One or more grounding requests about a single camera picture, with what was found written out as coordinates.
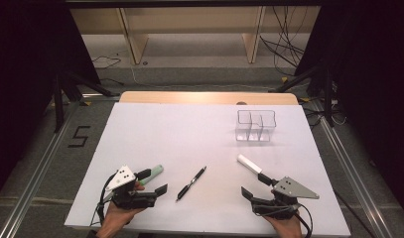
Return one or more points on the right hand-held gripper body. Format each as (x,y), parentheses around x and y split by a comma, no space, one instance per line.
(294,190)

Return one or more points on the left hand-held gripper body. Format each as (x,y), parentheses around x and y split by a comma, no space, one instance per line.
(122,178)

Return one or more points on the green marker pen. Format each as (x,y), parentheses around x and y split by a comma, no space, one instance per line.
(155,172)

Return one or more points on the white eraser stick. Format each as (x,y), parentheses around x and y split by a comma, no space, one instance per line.
(249,164)

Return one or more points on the black ballpoint pen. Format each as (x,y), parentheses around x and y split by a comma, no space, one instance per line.
(191,183)

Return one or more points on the clear plastic pen holder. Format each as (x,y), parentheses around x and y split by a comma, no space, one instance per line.
(255,130)

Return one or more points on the person's left hand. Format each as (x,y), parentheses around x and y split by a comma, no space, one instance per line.
(117,216)

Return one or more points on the person's right hand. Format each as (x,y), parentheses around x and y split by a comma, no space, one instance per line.
(286,228)

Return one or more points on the white board sheet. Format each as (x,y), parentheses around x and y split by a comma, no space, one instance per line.
(189,145)

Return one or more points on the yellow tape piece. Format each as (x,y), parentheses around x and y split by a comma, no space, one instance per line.
(304,99)
(87,103)
(284,79)

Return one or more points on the light wooden table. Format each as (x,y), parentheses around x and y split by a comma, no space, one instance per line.
(189,97)

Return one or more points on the black metal stand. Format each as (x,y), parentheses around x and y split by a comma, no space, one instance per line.
(322,82)
(68,87)

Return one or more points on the black curtain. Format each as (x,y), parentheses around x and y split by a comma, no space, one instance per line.
(27,82)
(371,99)

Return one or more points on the light wooden bench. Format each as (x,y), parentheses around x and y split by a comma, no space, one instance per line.
(189,20)

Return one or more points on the aluminium floor rail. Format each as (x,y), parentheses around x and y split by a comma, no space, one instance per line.
(34,178)
(351,172)

